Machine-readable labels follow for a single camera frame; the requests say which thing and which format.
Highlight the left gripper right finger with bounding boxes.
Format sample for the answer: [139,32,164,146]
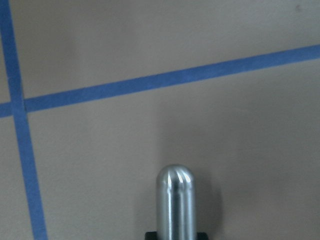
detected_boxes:
[195,232,209,240]

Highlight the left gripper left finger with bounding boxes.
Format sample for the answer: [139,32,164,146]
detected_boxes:
[144,231,157,240]

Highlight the steel muddler black tip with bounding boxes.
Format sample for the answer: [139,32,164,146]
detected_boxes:
[156,164,197,240]

